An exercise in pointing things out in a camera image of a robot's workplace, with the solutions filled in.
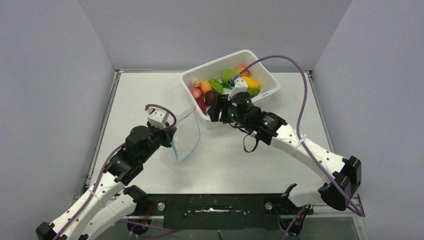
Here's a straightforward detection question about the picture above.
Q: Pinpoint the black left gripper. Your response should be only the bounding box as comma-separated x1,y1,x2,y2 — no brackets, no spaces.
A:
139,120,177,163

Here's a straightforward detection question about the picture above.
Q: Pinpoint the dark red apple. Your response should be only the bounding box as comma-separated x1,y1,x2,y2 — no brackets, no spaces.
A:
204,90,219,107

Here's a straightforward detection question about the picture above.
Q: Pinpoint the clear zip top bag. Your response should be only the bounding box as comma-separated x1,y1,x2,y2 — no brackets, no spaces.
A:
159,106,201,164

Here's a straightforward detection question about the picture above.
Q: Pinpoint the orange peach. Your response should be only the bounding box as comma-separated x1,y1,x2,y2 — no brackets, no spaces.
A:
236,65,251,77
198,81,213,96

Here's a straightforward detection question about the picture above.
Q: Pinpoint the green cabbage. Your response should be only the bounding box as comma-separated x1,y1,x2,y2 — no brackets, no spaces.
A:
220,68,239,85

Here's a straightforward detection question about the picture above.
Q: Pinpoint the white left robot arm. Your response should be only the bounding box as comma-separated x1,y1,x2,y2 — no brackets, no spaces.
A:
35,124,177,240

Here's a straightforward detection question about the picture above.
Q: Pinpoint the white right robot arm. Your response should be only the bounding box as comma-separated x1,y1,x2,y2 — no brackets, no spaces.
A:
207,91,362,214

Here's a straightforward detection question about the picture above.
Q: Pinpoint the green bell pepper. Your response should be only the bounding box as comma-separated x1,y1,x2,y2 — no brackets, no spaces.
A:
208,78,224,94

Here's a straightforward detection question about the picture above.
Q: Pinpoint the green leafy vegetable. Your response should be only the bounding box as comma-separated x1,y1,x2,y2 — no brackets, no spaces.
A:
246,88,261,98

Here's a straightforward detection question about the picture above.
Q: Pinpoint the yellow mango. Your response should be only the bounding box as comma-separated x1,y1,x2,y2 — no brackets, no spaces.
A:
241,76,261,89

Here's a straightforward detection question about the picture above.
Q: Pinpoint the beige garlic bulb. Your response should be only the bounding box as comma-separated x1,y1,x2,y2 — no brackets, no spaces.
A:
190,78,201,88

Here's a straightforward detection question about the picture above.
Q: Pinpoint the white plastic bin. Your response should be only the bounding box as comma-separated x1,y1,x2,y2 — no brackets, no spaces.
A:
179,49,281,107

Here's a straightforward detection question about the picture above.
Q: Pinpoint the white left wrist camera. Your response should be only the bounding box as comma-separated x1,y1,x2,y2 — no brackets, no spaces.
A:
145,107,170,129

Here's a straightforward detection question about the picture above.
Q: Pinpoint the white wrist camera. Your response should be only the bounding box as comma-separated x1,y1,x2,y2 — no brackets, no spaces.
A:
227,77,248,101
145,107,170,129

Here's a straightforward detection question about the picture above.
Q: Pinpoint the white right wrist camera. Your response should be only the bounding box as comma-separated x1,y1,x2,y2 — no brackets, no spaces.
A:
227,77,248,101

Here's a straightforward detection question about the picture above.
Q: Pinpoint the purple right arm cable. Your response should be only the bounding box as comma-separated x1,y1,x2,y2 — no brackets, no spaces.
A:
229,54,364,218

